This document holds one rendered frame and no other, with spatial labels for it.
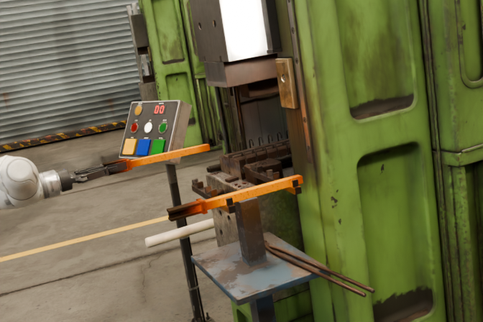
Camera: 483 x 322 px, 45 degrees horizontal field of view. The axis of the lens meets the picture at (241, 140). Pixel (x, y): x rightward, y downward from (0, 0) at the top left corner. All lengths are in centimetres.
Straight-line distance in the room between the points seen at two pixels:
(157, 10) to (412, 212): 533
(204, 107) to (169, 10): 122
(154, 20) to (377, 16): 519
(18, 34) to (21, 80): 74
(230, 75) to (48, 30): 804
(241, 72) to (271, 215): 54
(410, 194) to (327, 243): 37
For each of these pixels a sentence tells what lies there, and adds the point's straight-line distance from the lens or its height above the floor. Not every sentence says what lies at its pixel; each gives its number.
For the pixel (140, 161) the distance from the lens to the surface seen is 213.
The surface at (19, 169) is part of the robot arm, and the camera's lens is 187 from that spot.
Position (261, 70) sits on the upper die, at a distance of 221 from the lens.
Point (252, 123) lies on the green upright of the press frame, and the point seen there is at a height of 107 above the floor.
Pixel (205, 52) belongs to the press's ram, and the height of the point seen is 140.
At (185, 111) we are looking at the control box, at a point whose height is 114.
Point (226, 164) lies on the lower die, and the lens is 232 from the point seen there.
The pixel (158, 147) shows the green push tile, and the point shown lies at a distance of 261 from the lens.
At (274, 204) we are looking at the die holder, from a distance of 213.
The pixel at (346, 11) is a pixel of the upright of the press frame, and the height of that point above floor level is 148.
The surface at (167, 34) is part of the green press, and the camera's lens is 712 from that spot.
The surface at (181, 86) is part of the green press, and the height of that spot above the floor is 83.
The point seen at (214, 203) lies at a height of 102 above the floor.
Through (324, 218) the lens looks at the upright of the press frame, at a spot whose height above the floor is 80.
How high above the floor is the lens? 150
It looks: 12 degrees down
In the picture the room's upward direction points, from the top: 9 degrees counter-clockwise
